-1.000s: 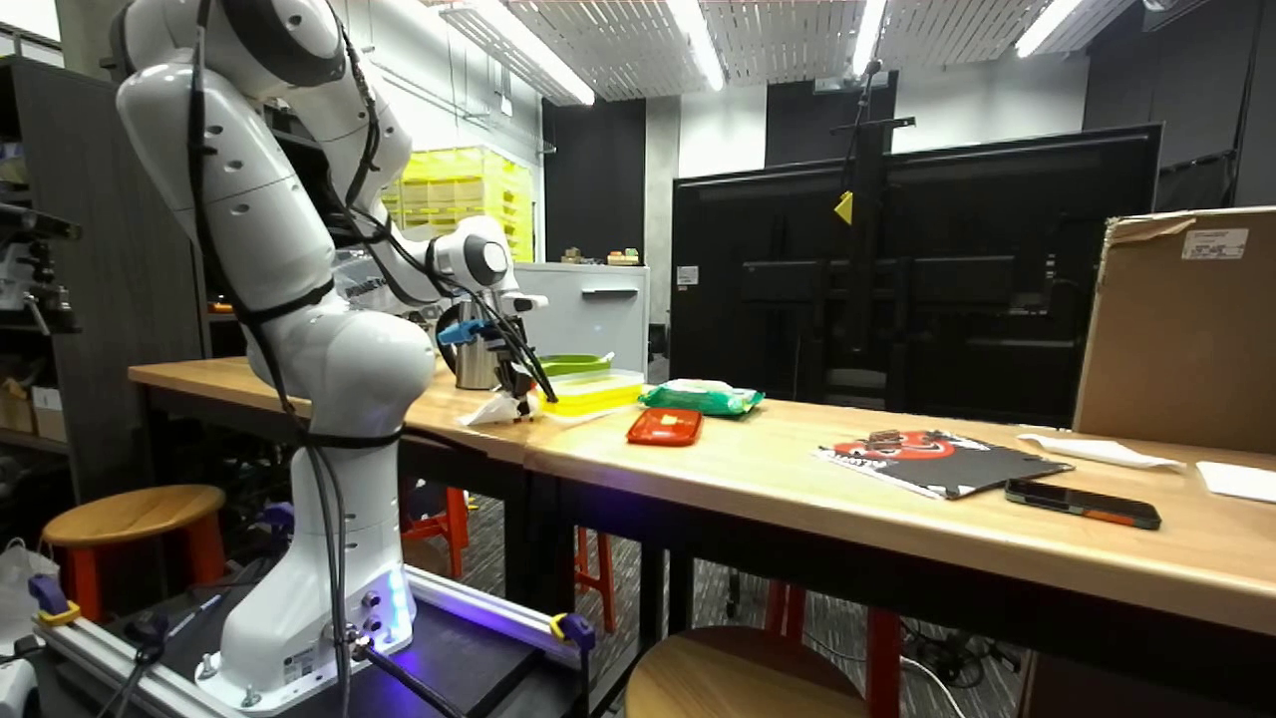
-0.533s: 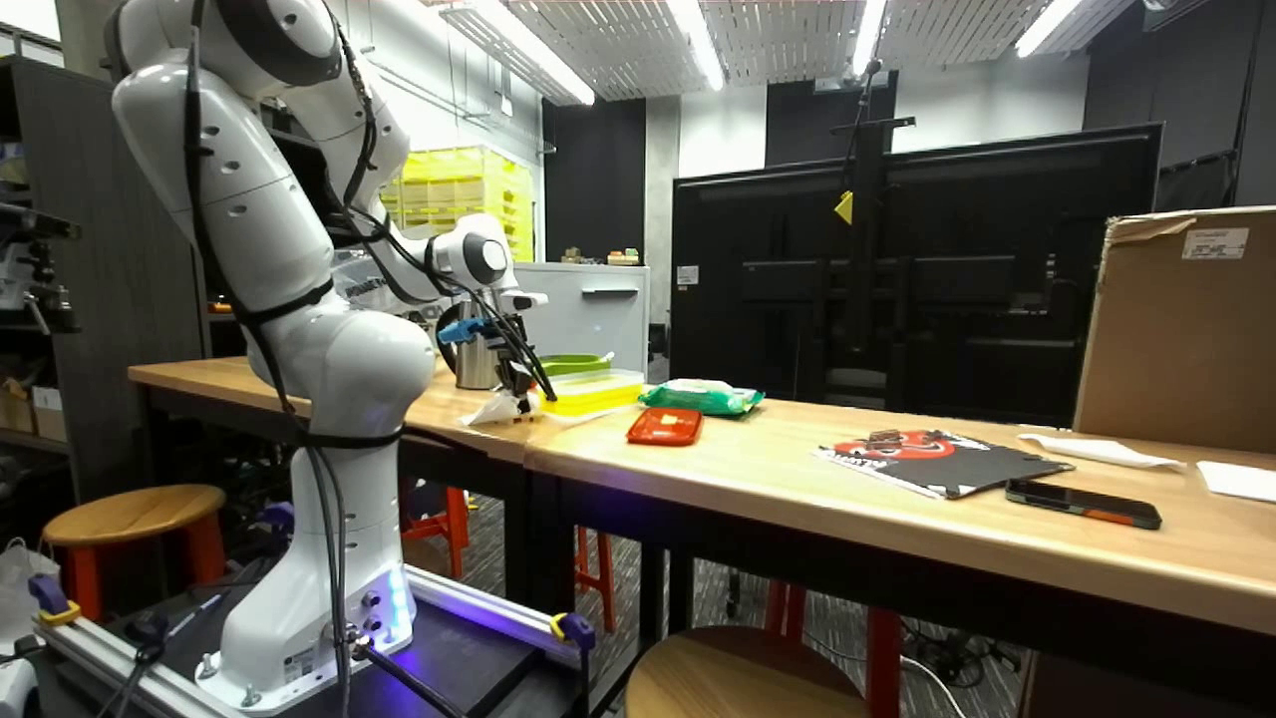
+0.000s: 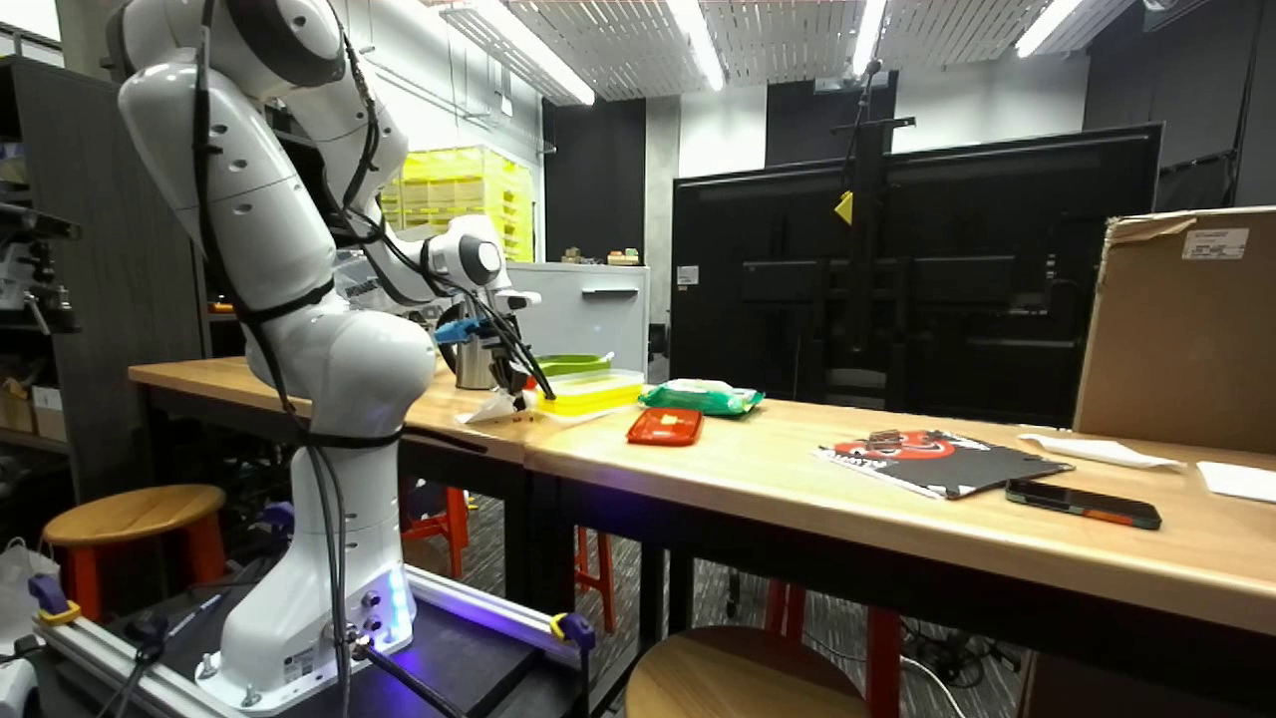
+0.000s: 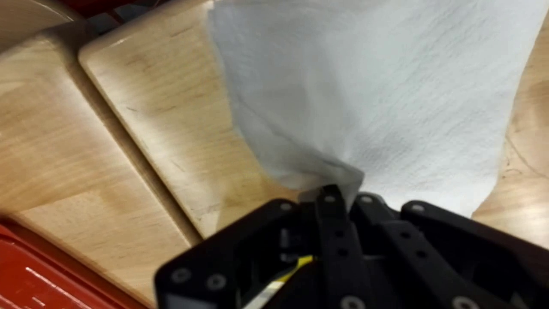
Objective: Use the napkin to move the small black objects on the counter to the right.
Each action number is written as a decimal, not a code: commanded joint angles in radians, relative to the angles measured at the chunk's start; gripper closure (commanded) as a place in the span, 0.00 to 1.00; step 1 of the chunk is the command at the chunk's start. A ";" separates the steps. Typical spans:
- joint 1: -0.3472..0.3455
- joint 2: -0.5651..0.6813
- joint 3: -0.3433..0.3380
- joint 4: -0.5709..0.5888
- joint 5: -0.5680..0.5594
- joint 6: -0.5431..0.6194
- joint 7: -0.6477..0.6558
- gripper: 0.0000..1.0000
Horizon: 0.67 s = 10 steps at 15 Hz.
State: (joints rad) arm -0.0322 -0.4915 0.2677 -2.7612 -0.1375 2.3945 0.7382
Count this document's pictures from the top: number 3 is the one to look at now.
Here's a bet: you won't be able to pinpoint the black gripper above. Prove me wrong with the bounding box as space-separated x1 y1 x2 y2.
466 300 561 404

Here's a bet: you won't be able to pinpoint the white paper napkin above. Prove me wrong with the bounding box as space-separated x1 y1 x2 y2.
460 384 538 432

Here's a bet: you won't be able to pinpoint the aluminium robot base platform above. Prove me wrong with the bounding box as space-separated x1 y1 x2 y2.
24 562 601 718

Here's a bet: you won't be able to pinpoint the green plastic bowl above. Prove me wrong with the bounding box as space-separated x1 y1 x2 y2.
536 348 618 384

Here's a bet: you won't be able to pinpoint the yellow transparent plastic container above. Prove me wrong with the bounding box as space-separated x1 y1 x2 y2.
536 367 650 424

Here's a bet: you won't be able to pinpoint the grey cabinet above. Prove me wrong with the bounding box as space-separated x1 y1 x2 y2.
501 259 655 375

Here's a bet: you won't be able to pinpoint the orange flat case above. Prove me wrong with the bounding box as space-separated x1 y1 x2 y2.
621 404 706 449

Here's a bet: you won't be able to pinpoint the red metal stool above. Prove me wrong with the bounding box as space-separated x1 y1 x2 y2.
762 579 908 718
399 482 469 582
569 523 626 637

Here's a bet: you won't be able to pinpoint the green wipes package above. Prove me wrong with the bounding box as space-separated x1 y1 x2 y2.
637 375 768 424

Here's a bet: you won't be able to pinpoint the yellow storage boxes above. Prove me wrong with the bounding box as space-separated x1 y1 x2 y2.
381 141 538 267

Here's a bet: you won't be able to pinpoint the blue and yellow clamp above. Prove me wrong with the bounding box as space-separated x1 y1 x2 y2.
24 571 86 634
548 610 601 655

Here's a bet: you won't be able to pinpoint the ceiling light strip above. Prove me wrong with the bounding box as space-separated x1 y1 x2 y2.
1011 0 1090 62
435 0 599 111
848 0 893 79
661 0 728 95

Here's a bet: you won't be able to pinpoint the round wooden stool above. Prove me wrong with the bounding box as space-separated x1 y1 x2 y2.
621 626 873 718

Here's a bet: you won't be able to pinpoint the wooden stool with orange legs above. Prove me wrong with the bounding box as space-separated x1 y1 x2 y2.
35 480 230 626

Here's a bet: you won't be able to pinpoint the red and black magazine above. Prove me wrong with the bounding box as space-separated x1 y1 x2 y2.
819 426 1075 508

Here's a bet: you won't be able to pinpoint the dark shelving unit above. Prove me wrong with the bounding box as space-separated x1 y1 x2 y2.
0 51 275 502

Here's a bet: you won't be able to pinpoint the large black monitor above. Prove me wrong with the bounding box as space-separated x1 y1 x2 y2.
665 125 1164 432

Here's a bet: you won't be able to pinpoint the black smartphone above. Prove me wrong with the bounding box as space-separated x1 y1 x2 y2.
1001 474 1164 533

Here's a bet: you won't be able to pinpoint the white paper sheet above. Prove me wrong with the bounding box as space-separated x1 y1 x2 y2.
1022 432 1187 474
1191 458 1276 510

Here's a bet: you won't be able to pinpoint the brown cardboard box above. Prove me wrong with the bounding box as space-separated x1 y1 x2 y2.
1070 203 1276 453

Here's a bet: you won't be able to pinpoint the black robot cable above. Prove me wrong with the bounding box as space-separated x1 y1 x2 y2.
185 0 536 711

